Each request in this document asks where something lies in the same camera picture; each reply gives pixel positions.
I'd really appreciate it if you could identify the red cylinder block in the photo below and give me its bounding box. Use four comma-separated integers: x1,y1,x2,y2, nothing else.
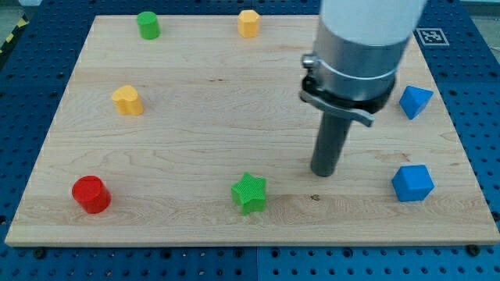
72,175,112,214

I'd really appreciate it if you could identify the blue cube block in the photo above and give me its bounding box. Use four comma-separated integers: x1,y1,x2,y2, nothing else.
391,165,434,202

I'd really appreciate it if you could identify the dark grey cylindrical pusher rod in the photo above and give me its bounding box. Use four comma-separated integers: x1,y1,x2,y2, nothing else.
310,113,352,177

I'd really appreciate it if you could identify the green cylinder block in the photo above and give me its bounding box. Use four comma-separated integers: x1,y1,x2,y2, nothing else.
136,11,161,40

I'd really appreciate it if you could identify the blue triangular prism block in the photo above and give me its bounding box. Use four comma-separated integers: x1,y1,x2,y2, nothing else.
399,86,434,119

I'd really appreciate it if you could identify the fiducial marker tag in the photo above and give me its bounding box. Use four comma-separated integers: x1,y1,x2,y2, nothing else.
416,27,449,46

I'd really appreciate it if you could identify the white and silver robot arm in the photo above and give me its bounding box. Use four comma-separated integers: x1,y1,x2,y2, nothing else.
299,0,426,126

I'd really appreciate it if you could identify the yellow heart block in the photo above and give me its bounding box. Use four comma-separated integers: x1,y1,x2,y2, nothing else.
111,85,144,116

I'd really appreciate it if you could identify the yellow hexagon block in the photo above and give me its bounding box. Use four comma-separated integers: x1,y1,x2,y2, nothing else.
237,9,260,38

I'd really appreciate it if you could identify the green star block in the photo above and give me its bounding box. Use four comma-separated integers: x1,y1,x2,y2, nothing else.
231,172,266,215

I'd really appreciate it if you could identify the wooden board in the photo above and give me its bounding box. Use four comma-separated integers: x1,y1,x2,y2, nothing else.
5,16,499,247

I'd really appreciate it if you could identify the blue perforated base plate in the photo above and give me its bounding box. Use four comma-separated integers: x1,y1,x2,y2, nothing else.
1,1,499,280

